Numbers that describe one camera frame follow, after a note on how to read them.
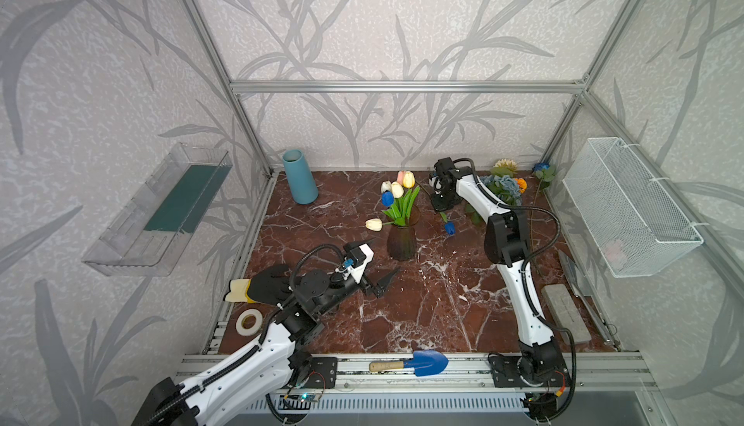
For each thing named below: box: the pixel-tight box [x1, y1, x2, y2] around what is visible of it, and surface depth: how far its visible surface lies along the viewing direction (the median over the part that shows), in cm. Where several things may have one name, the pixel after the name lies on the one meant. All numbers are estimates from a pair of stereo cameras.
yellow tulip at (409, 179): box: [403, 170, 416, 189], surface depth 77 cm
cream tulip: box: [391, 181, 404, 199], surface depth 76 cm
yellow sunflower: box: [490, 157, 519, 178], surface depth 117 cm
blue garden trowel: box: [369, 349, 449, 377], surface depth 77 cm
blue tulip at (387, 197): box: [381, 189, 395, 208], surface depth 75 cm
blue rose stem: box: [531, 162, 557, 204], surface depth 118 cm
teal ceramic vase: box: [281, 149, 319, 206], surface depth 103 cm
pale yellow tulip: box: [364, 217, 383, 232], surface depth 77 cm
